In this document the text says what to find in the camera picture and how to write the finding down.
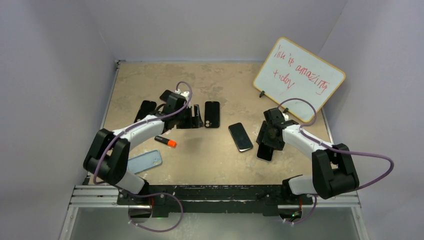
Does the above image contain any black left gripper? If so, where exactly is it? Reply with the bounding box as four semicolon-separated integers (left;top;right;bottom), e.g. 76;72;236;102
174;105;203;130

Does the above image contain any black phone silver frame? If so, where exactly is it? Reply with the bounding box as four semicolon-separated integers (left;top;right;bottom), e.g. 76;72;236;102
256;143;274;162

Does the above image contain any large black phone case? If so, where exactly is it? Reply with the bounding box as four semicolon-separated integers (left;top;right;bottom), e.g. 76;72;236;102
204;101;220;129

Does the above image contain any black phone dark frame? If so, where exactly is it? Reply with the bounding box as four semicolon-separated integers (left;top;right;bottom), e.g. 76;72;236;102
228;122;253;153

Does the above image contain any light blue phone case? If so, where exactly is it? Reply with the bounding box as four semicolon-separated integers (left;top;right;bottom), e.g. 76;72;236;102
127;150;163;174

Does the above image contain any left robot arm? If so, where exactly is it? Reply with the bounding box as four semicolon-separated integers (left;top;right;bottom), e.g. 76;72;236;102
83;91;193;205

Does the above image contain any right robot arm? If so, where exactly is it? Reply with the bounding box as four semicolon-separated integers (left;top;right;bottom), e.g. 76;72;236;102
256;108;360;204

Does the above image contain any phone in purple case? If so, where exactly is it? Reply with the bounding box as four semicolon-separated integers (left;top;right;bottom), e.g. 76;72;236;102
159;89;173;103

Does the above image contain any small black phone case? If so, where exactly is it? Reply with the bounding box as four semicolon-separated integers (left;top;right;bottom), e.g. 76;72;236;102
134;100;157;123

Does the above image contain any black orange highlighter marker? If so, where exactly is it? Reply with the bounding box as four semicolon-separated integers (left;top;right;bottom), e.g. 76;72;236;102
154;135;177;148

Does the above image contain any whiteboard with red writing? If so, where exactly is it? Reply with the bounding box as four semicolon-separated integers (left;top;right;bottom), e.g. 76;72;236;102
253;37;346;123

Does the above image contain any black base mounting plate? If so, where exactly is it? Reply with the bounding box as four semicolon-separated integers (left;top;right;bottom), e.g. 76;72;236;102
117;184;314;218

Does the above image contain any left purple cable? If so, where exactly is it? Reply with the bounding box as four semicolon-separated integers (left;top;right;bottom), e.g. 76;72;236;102
92;81;194;233

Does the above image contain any purple cable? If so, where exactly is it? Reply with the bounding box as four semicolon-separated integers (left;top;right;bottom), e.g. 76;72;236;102
277;97;395;226
92;81;194;233

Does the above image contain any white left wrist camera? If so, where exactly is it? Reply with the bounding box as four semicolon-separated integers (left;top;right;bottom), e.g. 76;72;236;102
174;88;191;101

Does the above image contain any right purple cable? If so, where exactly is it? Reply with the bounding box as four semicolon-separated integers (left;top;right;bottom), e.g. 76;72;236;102
277;97;395;226

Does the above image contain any aluminium frame rail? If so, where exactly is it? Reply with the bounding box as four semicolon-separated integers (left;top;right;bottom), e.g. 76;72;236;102
60;185;369;240

